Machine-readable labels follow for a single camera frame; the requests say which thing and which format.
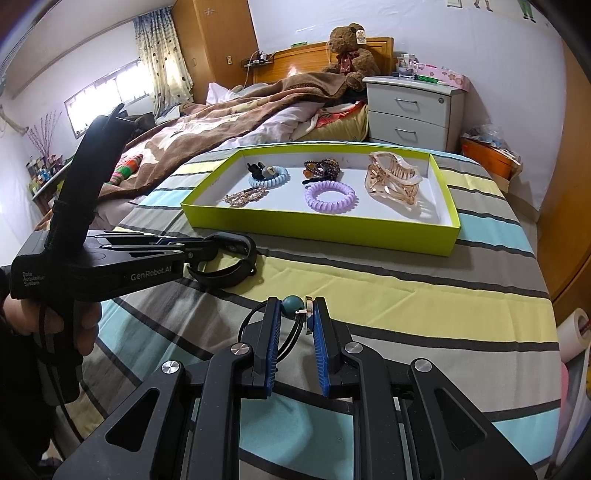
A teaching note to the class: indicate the wooden door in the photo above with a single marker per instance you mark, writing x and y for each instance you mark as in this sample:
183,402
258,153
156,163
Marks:
564,223

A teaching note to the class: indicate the red green striped cushion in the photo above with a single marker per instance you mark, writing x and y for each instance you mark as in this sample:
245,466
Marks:
124,168

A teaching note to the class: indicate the gold rhinestone hair clip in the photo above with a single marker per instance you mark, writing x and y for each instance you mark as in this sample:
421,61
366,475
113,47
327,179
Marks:
244,197

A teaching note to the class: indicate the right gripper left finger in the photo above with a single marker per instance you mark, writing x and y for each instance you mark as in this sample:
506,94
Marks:
263,338

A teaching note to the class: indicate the wooden wardrobe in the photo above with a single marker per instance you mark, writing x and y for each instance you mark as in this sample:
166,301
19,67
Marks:
215,36

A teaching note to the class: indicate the brown fleece blanket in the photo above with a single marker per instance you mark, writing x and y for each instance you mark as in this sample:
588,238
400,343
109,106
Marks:
269,114

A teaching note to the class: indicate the striped bed sheet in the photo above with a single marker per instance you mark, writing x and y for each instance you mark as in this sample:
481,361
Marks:
482,315

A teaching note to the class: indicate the cluttered side shelf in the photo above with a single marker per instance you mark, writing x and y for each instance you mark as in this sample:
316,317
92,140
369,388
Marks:
47,181

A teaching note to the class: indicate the black wristband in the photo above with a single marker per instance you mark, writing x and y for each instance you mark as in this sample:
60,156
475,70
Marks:
220,260

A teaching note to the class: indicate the orange storage bin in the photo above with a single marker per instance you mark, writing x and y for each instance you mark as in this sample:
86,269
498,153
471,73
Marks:
498,161

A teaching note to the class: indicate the wooden headboard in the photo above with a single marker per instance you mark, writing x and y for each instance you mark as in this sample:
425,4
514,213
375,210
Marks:
314,58

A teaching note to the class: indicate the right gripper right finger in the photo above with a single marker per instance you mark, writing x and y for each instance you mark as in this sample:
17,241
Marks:
336,377

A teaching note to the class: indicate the patterned window curtain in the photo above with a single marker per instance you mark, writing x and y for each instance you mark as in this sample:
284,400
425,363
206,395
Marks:
159,50

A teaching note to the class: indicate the person's left hand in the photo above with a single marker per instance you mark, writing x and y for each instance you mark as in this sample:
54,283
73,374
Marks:
23,317

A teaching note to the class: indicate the green shallow cardboard box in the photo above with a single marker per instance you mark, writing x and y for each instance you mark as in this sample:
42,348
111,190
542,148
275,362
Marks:
317,192

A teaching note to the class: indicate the pink floral box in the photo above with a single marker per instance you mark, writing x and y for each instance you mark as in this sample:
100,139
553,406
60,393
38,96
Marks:
443,75

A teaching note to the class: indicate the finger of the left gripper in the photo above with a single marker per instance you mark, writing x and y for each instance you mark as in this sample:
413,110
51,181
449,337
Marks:
131,239
152,251

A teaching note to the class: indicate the white pillow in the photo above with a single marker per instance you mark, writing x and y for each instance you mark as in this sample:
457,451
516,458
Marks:
218,94

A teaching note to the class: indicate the white paper roll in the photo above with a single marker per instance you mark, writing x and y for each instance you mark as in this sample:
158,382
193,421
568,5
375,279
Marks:
573,335

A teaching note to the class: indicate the brown teddy bear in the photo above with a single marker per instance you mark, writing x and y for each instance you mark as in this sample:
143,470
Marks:
352,57

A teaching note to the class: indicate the black elastic with teal bead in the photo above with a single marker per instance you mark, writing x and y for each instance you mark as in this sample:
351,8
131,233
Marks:
291,307

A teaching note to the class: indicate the pearlescent large hair claw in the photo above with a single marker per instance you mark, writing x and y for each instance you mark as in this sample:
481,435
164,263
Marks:
390,176

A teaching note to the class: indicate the grey bedside drawer cabinet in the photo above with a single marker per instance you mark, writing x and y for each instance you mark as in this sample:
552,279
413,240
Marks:
414,113

